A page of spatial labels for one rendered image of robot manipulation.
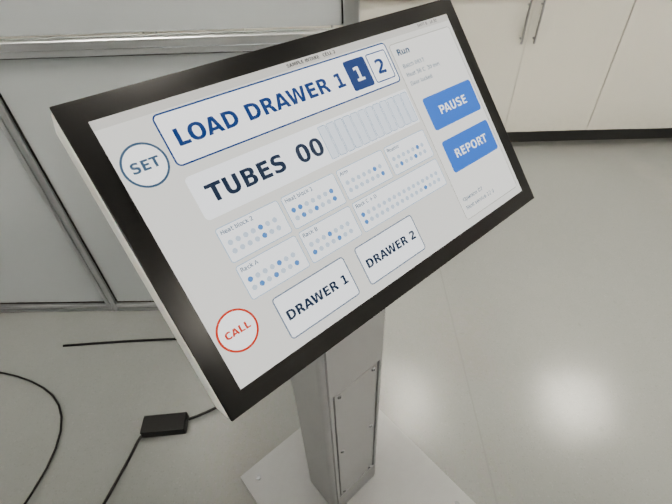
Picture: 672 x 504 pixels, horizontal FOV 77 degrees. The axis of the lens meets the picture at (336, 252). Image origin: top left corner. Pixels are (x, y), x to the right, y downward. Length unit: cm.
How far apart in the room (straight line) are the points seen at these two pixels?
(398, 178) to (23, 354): 176
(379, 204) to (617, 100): 268
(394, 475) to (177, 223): 111
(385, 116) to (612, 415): 138
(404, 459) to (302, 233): 105
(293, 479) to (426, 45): 116
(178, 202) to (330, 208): 16
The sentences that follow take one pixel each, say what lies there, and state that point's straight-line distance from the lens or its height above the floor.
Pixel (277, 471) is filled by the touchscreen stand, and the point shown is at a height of 4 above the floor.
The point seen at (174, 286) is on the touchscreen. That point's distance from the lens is 40.
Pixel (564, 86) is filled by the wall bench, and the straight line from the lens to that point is 292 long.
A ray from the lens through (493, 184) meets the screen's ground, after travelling 64.
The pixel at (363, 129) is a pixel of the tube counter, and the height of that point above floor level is 111.
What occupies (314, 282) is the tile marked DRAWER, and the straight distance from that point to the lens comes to 44.
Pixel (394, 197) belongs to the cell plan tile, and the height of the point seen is 104.
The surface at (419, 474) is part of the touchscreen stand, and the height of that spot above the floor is 4.
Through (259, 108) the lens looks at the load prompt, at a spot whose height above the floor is 116.
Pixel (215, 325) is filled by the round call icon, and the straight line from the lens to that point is 41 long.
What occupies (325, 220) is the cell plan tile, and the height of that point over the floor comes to 105.
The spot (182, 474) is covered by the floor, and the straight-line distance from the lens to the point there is 151.
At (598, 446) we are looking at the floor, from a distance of 164.
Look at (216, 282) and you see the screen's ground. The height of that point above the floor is 105.
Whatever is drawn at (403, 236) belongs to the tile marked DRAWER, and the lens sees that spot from 51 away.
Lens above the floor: 133
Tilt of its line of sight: 42 degrees down
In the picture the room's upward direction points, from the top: 3 degrees counter-clockwise
